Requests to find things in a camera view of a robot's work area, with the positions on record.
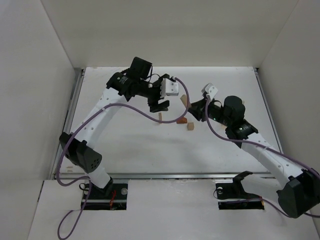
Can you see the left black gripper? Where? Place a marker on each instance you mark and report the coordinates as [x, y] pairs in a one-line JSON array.
[[155, 93]]

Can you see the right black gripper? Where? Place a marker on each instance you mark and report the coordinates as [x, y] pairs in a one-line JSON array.
[[200, 110]]

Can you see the wooden box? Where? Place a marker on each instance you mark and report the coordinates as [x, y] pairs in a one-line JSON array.
[[232, 112]]

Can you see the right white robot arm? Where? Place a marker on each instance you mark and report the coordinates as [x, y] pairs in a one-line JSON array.
[[294, 186]]

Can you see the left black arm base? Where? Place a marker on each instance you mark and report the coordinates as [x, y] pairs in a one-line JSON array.
[[113, 199]]

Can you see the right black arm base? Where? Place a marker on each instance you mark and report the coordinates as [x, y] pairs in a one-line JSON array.
[[232, 196]]

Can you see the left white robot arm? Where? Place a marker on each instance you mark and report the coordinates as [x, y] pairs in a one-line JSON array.
[[78, 146]]

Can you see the dark orange triangular block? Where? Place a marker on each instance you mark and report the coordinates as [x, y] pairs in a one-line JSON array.
[[182, 120]]

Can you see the small light wood cube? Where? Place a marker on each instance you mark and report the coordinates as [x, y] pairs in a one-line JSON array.
[[190, 126]]

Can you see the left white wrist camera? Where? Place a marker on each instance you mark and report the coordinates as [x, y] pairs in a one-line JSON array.
[[169, 88]]

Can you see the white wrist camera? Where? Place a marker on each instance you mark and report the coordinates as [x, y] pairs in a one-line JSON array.
[[209, 91], [169, 88]]

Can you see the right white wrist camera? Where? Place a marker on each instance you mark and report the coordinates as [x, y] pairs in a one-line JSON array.
[[209, 91]]

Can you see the front aluminium rail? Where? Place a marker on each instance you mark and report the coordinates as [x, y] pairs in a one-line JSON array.
[[170, 176]]

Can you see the aluminium table edge rail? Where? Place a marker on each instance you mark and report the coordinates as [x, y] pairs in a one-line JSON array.
[[278, 142]]

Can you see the left aluminium side rail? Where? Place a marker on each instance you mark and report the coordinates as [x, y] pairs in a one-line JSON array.
[[73, 99]]

